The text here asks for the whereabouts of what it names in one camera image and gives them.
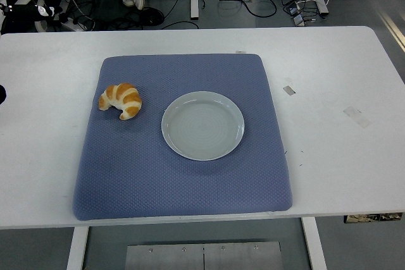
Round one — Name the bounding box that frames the golden brown croissant bread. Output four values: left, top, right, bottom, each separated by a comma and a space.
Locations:
99, 82, 143, 121

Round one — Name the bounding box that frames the round grey plate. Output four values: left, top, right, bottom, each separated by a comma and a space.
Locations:
161, 90, 246, 161

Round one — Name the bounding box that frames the grey metal plate with screws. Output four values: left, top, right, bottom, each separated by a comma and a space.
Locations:
124, 241, 284, 270

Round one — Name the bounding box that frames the blue quilted mat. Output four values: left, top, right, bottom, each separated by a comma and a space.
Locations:
72, 54, 292, 222

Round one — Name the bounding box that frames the translucent tape strip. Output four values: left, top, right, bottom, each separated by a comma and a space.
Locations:
342, 106, 371, 128

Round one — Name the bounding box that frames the white power strip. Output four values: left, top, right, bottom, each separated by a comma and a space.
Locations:
59, 16, 84, 32

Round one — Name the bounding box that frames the white table leg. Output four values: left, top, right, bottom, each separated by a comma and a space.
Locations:
300, 216, 328, 270
66, 226, 90, 270

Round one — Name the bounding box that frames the black and white background robot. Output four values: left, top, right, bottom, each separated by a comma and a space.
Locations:
0, 0, 64, 34

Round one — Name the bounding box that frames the coiled black cable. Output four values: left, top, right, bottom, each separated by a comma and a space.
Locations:
139, 6, 165, 27

